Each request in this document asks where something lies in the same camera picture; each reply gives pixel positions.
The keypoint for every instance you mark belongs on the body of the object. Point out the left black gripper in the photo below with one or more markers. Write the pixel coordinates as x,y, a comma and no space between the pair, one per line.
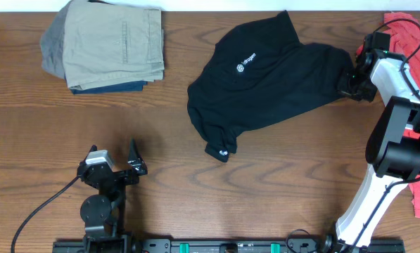
118,174

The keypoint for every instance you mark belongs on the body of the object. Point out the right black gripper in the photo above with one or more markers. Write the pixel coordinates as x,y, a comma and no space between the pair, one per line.
352,83

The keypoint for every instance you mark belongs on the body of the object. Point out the black polo shirt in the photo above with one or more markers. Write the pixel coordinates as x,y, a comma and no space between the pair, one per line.
261,74

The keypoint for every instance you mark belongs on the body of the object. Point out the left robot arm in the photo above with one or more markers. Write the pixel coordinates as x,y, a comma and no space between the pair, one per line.
103,214

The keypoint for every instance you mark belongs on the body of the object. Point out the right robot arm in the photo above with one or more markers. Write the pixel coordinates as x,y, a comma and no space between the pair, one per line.
392,152

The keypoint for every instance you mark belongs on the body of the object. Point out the red t-shirt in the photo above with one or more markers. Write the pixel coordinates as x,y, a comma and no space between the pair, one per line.
405,39

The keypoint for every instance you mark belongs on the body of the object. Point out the folded beige khaki pants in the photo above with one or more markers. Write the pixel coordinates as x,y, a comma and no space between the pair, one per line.
107,44

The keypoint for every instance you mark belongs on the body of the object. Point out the folded grey garment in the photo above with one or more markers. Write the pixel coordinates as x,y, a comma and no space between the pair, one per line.
51,44

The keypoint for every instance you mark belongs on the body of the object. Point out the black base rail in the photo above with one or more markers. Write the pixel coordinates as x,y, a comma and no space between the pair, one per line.
293,244

